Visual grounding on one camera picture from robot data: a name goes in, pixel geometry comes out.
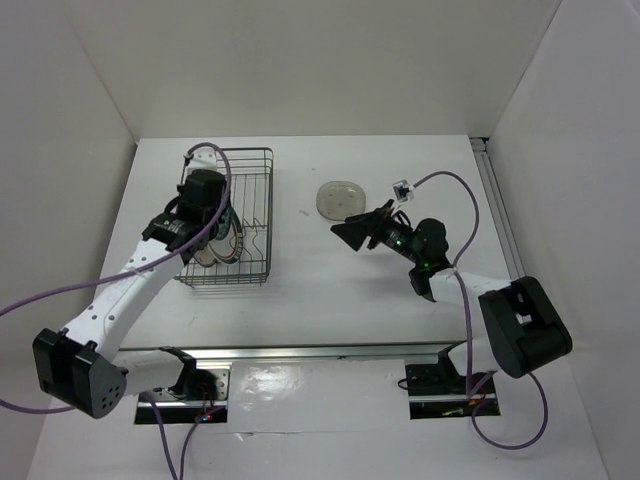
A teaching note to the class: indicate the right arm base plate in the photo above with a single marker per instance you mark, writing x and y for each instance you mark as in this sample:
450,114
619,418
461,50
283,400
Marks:
434,395

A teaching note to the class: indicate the teal red ring plate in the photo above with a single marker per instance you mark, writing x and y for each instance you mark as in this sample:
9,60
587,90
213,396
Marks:
229,250

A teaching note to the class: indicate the clear glass square plate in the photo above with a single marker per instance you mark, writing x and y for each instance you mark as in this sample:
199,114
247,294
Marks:
337,200

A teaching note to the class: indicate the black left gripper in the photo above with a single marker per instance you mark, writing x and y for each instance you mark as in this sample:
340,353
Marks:
181,189

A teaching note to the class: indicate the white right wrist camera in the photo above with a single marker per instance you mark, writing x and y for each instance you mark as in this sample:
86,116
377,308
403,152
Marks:
403,191

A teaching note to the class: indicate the aluminium rail frame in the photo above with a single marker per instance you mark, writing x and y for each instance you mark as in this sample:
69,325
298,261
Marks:
479,146

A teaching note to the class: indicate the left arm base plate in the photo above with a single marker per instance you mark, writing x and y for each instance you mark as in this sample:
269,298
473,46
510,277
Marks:
208,397

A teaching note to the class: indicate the blue floral green plate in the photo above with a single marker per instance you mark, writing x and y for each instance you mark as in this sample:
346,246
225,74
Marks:
230,225

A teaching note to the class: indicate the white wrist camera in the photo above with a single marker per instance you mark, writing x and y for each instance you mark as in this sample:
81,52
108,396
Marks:
403,191
200,159

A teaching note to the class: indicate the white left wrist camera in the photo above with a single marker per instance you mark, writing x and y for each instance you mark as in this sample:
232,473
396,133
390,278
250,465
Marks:
200,159

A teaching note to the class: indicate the dark wire dish rack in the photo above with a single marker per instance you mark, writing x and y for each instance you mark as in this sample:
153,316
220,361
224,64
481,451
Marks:
252,199

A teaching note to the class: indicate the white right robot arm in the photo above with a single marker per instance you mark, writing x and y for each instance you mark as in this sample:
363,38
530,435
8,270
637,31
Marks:
515,328

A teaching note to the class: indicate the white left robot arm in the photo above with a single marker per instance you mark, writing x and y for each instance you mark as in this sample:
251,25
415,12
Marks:
129,341

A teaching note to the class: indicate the orange sunburst white plate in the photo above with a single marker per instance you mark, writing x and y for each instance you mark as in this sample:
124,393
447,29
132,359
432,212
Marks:
205,257

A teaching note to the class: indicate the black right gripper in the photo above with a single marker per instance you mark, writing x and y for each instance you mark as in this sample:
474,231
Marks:
359,227

